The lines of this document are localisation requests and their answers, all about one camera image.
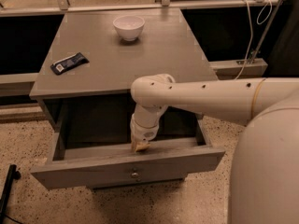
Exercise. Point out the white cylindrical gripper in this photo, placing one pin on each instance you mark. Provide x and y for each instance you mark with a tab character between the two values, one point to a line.
141	132

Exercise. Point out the black stand leg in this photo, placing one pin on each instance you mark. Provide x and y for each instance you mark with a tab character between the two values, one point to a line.
12	174

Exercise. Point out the white ceramic bowl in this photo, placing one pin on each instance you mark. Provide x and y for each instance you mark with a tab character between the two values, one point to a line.
129	27

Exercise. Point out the metal railing frame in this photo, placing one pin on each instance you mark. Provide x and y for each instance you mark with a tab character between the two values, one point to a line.
124	6

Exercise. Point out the grey wooden drawer cabinet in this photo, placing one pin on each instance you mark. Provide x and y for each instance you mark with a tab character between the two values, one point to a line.
97	92

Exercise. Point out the diagonal metal strut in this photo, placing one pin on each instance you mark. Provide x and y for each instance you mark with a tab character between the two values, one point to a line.
273	10

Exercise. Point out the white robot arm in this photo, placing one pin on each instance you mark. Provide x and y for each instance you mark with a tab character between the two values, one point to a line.
264	184

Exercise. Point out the dark blue snack wrapper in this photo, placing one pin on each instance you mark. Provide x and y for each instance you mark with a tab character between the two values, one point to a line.
68	63

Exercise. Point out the grey top drawer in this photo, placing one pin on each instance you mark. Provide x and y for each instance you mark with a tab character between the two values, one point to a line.
84	155

